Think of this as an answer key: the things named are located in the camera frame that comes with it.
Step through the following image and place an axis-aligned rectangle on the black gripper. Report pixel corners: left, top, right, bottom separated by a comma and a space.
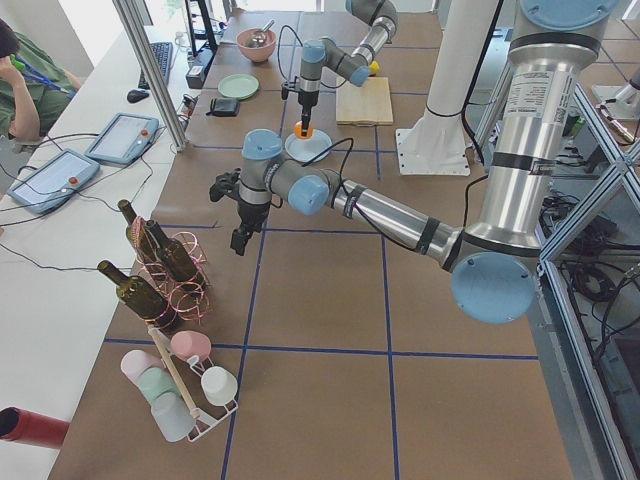
209, 170, 271, 255
281, 79, 319, 135

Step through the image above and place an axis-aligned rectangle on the orange fruit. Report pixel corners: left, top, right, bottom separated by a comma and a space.
293, 121, 314, 140

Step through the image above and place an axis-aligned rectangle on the light blue plate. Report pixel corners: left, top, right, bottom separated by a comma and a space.
284, 130, 332, 163

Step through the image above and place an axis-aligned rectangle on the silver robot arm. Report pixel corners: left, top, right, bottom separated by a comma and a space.
282, 0, 398, 140
209, 1, 615, 323

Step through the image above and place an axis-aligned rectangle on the light green plate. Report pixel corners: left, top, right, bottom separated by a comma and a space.
218, 74, 260, 100

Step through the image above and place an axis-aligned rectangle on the bamboo cutting board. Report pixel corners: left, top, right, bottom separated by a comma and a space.
336, 77, 394, 126

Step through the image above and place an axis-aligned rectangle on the pink bowl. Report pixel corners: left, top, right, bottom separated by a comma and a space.
236, 28, 277, 63

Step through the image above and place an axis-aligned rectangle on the metal spoon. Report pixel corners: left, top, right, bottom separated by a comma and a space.
245, 19, 275, 48

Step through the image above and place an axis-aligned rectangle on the dark green wine bottle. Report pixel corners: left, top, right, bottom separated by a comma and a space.
97, 260, 182, 333

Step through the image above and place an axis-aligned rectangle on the white cup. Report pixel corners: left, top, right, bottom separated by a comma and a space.
201, 366, 238, 406

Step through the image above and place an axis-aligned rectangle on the far blue teach pendant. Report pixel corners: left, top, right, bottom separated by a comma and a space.
85, 113, 159, 165

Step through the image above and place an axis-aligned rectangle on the blue teach pendant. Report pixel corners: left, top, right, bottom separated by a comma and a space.
8, 149, 100, 214
85, 113, 159, 165

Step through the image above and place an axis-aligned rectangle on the black keyboard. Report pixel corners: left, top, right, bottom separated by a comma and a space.
149, 42, 173, 84

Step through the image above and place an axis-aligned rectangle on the pale pink cup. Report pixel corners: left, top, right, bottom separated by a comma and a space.
120, 349, 166, 386

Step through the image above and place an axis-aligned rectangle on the mint green cup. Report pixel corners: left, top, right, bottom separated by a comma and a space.
136, 367, 180, 404

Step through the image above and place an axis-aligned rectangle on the black computer mouse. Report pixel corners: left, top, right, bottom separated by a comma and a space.
126, 89, 150, 104

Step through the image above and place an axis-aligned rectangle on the pale blue cup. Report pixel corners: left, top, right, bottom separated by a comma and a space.
151, 392, 196, 442

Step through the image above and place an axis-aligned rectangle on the near blue teach pendant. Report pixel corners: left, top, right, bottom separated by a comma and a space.
8, 149, 100, 214

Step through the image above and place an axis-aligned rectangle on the seated person green shirt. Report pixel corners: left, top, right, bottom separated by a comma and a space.
1, 22, 81, 142

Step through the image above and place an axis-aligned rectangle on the red cylinder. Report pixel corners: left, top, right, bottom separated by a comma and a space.
1, 407, 70, 449

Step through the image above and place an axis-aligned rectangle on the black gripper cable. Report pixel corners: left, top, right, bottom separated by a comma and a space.
277, 24, 304, 86
299, 138, 357, 201

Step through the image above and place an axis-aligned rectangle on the copper wire bottle rack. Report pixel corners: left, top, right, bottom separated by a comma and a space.
126, 216, 212, 325

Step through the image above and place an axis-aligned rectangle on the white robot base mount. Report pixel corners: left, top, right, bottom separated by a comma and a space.
396, 1, 475, 176

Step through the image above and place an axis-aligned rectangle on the white wire cup rack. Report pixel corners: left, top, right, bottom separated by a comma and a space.
147, 324, 240, 444

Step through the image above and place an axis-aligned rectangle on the wooden rack handle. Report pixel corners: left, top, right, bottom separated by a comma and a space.
148, 328, 200, 419

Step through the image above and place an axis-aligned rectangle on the aluminium frame post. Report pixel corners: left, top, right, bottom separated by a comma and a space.
112, 0, 187, 152

